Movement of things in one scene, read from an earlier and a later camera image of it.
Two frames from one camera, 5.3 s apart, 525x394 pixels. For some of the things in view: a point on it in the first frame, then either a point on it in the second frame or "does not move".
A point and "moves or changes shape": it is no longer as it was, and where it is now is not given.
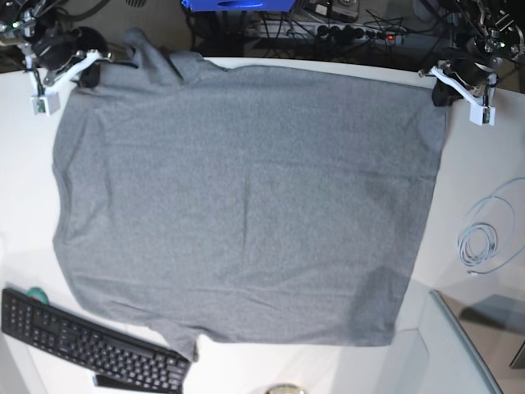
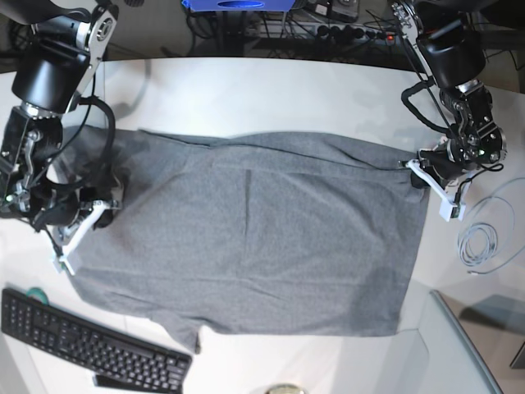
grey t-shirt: [246, 203] moves or changes shape
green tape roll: [38, 294] does not move
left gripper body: [55, 60] to [74, 215]
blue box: [239, 6] does not move
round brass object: [285, 388] does not move
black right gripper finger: [443, 94] to [417, 182]
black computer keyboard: [90, 342] does not move
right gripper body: [474, 80] to [448, 176]
